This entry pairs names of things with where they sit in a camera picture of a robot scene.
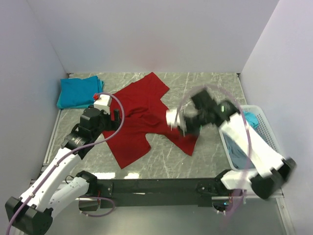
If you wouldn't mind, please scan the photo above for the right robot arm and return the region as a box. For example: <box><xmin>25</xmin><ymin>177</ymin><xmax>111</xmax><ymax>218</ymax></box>
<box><xmin>179</xmin><ymin>87</ymin><xmax>297</xmax><ymax>200</ymax></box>

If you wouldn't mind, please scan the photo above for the white plastic basket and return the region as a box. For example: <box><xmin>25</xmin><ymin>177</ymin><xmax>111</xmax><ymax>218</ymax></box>
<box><xmin>219</xmin><ymin>105</ymin><xmax>284</xmax><ymax>171</ymax></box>

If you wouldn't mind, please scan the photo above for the aluminium frame rail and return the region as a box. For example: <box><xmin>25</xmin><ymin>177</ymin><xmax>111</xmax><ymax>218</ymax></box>
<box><xmin>14</xmin><ymin>180</ymin><xmax>286</xmax><ymax>235</ymax></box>

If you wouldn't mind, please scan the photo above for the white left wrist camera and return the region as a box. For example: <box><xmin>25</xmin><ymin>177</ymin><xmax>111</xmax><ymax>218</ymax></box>
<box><xmin>93</xmin><ymin>94</ymin><xmax>112</xmax><ymax>114</ymax></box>

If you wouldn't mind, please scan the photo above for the folded teal t shirt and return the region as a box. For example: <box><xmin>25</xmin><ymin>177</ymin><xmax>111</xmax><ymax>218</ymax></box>
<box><xmin>56</xmin><ymin>79</ymin><xmax>106</xmax><ymax>110</ymax></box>

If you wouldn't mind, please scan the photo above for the folded blue t shirt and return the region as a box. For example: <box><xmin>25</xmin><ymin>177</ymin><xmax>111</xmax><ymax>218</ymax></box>
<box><xmin>60</xmin><ymin>76</ymin><xmax>103</xmax><ymax>106</ymax></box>

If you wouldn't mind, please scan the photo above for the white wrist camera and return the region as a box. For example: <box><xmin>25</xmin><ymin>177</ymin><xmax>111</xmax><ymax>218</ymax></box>
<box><xmin>165</xmin><ymin>109</ymin><xmax>186</xmax><ymax>131</ymax></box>
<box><xmin>93</xmin><ymin>94</ymin><xmax>112</xmax><ymax>114</ymax></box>

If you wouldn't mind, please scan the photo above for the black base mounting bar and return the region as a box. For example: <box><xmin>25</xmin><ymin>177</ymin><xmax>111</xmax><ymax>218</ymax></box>
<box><xmin>85</xmin><ymin>178</ymin><xmax>232</xmax><ymax>209</ymax></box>

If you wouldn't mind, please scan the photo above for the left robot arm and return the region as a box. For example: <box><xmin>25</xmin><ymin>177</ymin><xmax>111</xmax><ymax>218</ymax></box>
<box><xmin>5</xmin><ymin>105</ymin><xmax>125</xmax><ymax>235</ymax></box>

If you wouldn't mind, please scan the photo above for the teal t shirt in basket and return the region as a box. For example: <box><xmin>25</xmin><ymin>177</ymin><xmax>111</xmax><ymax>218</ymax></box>
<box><xmin>244</xmin><ymin>111</ymin><xmax>259</xmax><ymax>129</ymax></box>

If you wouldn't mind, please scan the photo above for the grey blue t shirt in basket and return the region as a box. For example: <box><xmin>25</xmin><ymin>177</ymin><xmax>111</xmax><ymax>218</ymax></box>
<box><xmin>223</xmin><ymin>134</ymin><xmax>248</xmax><ymax>169</ymax></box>

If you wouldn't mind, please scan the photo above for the red t shirt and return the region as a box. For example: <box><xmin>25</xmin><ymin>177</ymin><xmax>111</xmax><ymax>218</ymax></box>
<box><xmin>103</xmin><ymin>72</ymin><xmax>197</xmax><ymax>168</ymax></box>

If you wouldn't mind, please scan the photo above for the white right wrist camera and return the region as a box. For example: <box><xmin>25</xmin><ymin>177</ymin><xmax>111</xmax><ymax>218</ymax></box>
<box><xmin>165</xmin><ymin>109</ymin><xmax>186</xmax><ymax>131</ymax></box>

